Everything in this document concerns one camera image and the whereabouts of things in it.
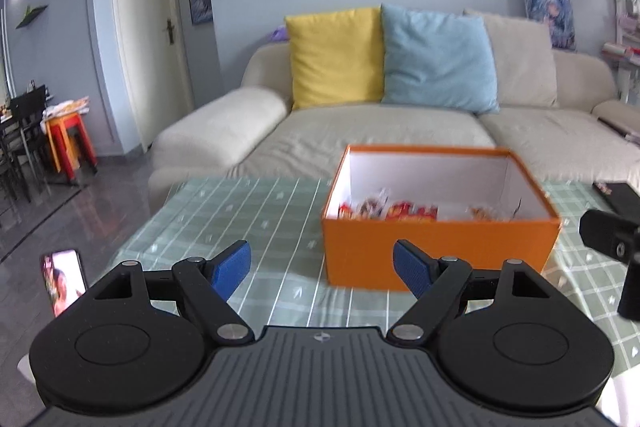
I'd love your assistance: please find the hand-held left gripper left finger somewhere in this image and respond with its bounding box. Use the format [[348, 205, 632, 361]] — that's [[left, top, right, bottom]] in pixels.
[[85, 240, 254, 343]]

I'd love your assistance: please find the white shelf rack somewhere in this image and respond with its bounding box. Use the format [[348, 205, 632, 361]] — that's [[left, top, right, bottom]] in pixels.
[[600, 0, 640, 102]]

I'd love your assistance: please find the light blue pillow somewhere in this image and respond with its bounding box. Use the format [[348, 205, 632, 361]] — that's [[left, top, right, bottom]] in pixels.
[[380, 3, 501, 115]]

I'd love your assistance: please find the beige pillow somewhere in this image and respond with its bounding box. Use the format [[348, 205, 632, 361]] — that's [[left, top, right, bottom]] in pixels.
[[462, 9, 560, 109]]

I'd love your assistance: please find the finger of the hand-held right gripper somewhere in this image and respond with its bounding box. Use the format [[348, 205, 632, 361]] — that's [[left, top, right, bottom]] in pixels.
[[580, 209, 640, 265], [617, 257, 640, 320]]

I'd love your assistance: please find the white paper pile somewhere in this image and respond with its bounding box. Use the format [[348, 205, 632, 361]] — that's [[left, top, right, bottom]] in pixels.
[[42, 97, 91, 120]]

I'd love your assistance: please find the dark red snack packet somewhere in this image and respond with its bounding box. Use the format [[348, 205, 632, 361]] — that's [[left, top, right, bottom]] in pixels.
[[339, 188, 392, 221]]

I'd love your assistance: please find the red plastic stool stack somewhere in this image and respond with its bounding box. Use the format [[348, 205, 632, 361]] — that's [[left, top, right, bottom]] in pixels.
[[44, 114, 99, 185]]

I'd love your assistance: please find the yellow pillow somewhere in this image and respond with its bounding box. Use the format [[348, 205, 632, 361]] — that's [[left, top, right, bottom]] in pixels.
[[285, 7, 386, 112]]

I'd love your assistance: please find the green checked tablecloth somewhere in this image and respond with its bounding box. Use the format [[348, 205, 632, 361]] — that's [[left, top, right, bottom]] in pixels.
[[117, 177, 640, 375]]

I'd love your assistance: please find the orange striped snack packet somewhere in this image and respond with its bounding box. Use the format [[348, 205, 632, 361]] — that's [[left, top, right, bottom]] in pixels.
[[467, 204, 503, 222]]

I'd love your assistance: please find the wall shelf with plant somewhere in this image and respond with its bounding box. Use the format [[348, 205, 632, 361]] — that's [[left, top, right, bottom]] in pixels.
[[15, 4, 49, 30]]

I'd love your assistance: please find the white door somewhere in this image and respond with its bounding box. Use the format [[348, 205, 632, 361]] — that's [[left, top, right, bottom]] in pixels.
[[110, 0, 196, 152]]

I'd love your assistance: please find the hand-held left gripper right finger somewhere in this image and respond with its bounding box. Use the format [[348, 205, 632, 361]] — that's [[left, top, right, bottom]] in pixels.
[[386, 240, 556, 342]]

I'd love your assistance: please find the black remote control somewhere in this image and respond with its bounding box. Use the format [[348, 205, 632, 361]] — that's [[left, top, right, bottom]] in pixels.
[[597, 116, 640, 142]]

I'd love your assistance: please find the black notebook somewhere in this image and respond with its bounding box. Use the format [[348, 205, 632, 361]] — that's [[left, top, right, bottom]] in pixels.
[[592, 180, 640, 220]]

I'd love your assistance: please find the beige sofa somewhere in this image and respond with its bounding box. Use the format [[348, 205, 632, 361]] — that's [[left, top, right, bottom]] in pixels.
[[147, 9, 640, 212]]

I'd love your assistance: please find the orange cardboard box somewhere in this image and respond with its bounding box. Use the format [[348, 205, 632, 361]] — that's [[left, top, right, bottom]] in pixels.
[[320, 144, 563, 292]]

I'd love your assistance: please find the black chair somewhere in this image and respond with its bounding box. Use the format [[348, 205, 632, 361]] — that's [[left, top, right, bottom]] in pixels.
[[0, 84, 51, 202]]

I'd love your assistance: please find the smartphone with lit screen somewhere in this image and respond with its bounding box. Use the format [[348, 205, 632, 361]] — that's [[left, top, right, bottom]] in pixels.
[[40, 248, 88, 319]]

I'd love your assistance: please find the printed figure pillow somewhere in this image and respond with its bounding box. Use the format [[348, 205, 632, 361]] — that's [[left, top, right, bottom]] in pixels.
[[520, 0, 577, 52]]

